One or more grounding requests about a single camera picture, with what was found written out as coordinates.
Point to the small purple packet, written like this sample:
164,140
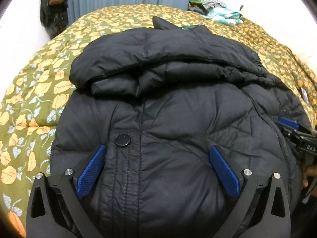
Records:
304,95

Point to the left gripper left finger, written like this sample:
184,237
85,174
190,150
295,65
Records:
54,208

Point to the person's right hand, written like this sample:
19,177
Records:
308,171

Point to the black puffer jacket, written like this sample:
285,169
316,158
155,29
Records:
159,98

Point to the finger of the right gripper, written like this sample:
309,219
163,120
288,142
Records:
284,122

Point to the green orange leaf bedspread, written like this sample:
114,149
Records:
35,99

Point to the hanging dark clothes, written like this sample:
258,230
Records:
54,16

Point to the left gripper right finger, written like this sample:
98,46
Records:
261,206

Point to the pile of folded clothes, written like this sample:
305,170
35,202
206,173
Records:
216,11

